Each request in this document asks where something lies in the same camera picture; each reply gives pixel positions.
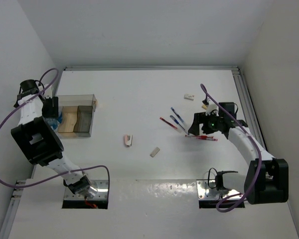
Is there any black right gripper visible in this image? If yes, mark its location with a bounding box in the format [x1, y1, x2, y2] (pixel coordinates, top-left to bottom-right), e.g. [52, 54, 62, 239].
[188, 111, 223, 135]

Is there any blue refill pen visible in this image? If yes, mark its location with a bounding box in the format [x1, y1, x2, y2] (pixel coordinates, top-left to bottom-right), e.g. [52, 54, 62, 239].
[170, 107, 185, 124]

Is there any grey white eraser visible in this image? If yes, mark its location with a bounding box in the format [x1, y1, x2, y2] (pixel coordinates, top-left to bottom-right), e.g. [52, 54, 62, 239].
[150, 147, 160, 157]

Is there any pink stapler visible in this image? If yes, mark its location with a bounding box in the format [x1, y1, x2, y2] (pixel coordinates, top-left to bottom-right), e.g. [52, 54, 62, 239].
[124, 134, 133, 147]

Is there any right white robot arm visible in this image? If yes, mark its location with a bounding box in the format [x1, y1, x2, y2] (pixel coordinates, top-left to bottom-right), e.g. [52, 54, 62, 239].
[188, 112, 289, 205]

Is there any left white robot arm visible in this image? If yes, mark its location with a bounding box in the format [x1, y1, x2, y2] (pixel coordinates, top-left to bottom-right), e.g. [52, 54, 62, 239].
[11, 79, 98, 199]

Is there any red gel pen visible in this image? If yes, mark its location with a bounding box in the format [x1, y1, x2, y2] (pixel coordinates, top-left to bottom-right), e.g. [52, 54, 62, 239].
[185, 135, 217, 141]

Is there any pink refill pen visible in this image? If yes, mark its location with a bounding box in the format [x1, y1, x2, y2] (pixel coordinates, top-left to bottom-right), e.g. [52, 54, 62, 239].
[193, 135, 218, 141]

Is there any clear acrylic organizer box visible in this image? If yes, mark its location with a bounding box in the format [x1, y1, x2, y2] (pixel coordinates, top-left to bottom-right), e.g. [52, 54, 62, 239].
[56, 94, 98, 138]

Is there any white boxed eraser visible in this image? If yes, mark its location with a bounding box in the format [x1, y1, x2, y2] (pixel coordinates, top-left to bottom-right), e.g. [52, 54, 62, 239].
[184, 94, 195, 101]

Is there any blue capped pen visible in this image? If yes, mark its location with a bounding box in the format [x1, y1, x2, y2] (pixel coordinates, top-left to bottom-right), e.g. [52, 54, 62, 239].
[169, 115, 189, 134]

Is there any red capped pen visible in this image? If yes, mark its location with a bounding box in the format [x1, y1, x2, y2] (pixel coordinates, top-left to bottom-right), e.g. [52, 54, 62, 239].
[159, 117, 181, 132]

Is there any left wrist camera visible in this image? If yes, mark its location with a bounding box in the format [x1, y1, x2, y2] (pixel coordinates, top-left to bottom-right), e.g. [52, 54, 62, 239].
[39, 84, 53, 99]

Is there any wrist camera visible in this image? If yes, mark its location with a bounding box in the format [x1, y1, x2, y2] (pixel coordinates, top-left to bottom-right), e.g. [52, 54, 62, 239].
[39, 84, 53, 99]
[202, 99, 217, 116]

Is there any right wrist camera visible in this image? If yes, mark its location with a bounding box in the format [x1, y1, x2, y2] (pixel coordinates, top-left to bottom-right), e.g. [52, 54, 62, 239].
[202, 99, 217, 116]

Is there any black cable on base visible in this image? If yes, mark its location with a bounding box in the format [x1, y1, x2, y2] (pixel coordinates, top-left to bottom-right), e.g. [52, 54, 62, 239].
[207, 167, 220, 190]

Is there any aluminium frame rail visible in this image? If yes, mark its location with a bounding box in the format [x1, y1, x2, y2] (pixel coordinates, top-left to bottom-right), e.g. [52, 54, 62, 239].
[63, 66, 239, 72]

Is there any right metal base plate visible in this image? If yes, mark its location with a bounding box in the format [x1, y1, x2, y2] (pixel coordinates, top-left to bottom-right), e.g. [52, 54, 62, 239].
[196, 179, 242, 201]

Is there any metal base plate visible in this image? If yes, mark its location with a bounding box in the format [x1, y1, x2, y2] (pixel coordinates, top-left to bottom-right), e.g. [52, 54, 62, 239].
[63, 180, 109, 201]
[196, 179, 242, 201]

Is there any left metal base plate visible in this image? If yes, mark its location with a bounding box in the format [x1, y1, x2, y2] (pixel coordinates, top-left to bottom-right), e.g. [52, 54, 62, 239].
[63, 180, 109, 201]

